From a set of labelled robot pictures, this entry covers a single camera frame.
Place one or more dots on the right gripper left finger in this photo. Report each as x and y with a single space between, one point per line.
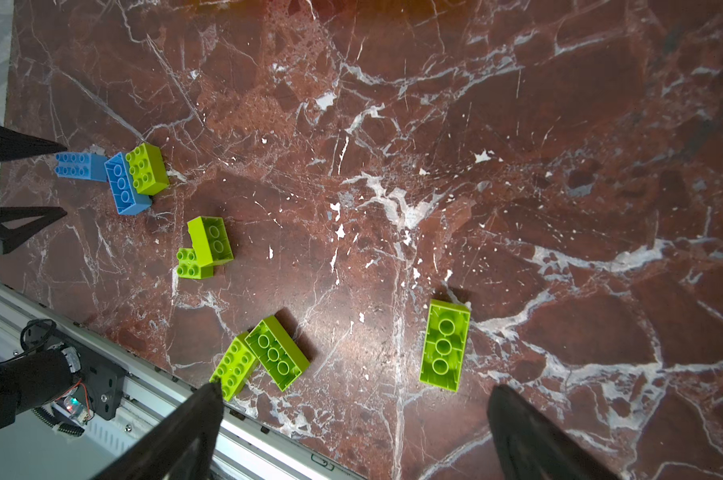
182 446

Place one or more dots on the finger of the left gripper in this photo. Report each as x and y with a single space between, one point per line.
16 146
19 224

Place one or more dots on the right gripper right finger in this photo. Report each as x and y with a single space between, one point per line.
530 446

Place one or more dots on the green lego brick bottom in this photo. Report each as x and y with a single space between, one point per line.
235 367

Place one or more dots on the blue lego brick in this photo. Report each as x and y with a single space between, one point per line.
82 166

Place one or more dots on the blue lego brick diagonal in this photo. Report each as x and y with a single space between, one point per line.
128 201

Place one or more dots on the small green lego brick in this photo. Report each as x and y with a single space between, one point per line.
189 266

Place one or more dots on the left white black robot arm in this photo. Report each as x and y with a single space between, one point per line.
35 377

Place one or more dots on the small circuit board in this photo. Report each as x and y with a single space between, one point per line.
77 410

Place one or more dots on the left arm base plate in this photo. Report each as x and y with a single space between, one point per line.
96 379

